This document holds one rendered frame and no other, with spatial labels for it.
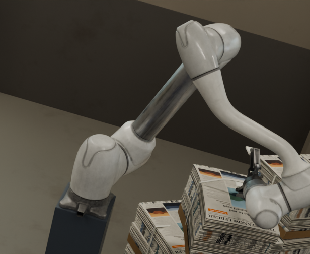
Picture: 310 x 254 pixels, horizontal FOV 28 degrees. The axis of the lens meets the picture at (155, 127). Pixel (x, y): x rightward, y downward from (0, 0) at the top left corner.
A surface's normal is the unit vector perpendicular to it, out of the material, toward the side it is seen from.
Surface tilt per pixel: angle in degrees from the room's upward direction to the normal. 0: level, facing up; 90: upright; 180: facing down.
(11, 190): 0
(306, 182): 62
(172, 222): 1
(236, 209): 6
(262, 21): 90
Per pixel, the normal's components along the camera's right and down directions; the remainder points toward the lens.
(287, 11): -0.13, 0.40
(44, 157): 0.25, -0.87
